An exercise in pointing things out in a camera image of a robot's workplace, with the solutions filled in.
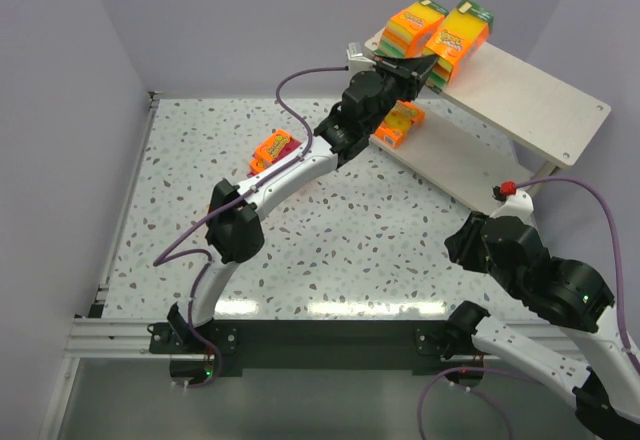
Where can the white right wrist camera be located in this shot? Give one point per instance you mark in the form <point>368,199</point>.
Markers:
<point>514,202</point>

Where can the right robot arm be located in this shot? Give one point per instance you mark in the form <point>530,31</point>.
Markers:
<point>602,387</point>

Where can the aluminium frame rail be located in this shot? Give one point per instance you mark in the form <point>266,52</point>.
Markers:
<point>102,338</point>

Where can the white two-tier shelf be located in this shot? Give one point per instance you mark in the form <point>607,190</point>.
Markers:
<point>532,108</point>

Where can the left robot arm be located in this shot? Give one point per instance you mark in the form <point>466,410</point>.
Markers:
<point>236,212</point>

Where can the pink Scrub Mommy box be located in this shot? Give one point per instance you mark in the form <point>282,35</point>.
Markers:
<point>272,150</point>

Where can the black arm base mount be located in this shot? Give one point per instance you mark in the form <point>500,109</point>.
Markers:
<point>234,346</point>

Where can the Sponge Daddy multipack box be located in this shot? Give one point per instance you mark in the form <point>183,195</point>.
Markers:
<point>462,32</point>
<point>407,32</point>

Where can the Scrub Daddy yellow sponge box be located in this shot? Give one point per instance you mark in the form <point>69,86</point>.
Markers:
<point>397,124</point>

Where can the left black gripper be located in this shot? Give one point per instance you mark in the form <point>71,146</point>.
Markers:
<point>410,74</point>

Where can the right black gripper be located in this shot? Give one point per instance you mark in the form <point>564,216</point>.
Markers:
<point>460,248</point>

